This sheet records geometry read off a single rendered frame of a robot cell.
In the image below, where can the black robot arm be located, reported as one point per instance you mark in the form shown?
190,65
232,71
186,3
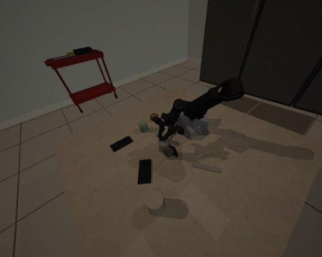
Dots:
232,90

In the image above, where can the glass french press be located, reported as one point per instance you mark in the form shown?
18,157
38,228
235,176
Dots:
168,150

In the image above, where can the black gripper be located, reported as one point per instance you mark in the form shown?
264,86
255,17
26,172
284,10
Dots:
171,127

